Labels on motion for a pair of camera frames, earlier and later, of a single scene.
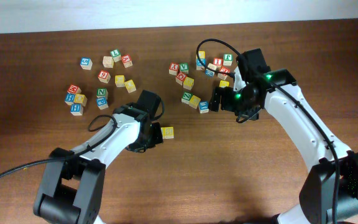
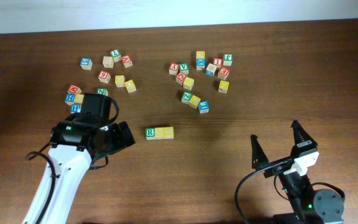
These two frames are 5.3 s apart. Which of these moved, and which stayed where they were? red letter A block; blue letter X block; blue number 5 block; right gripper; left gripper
Moved: left gripper; right gripper
Stayed: red letter A block; blue number 5 block; blue letter X block
